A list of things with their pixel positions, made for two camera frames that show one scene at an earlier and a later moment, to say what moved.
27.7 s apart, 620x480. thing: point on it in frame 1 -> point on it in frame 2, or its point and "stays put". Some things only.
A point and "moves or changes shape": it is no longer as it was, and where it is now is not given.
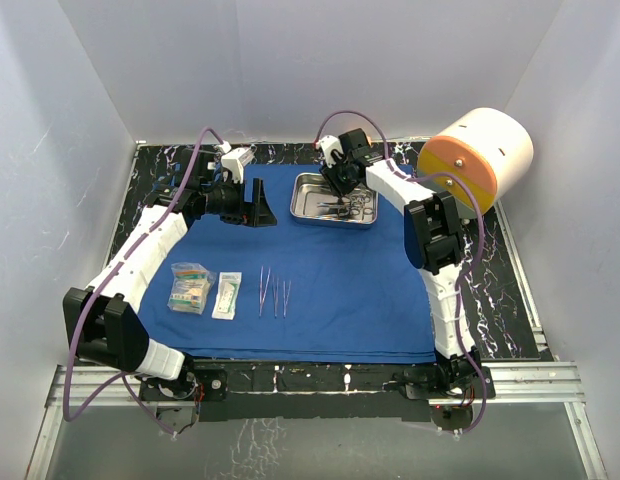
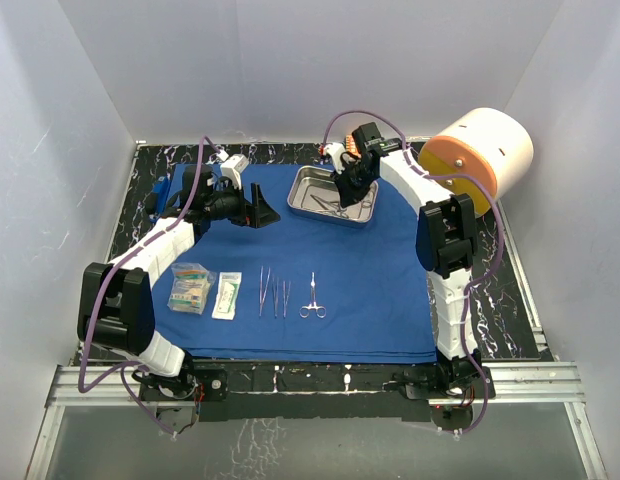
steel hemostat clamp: [339, 205] -> [304, 311]
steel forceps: [285, 297] stays put
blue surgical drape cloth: [289, 293] stays put
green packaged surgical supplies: [190, 284] stays put
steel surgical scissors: [358, 204] -> [332, 207]
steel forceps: [275, 295] stays put
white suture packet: [229, 283] stays put
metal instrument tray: [307, 191] moves or changes shape
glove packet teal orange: [190, 287] stays put
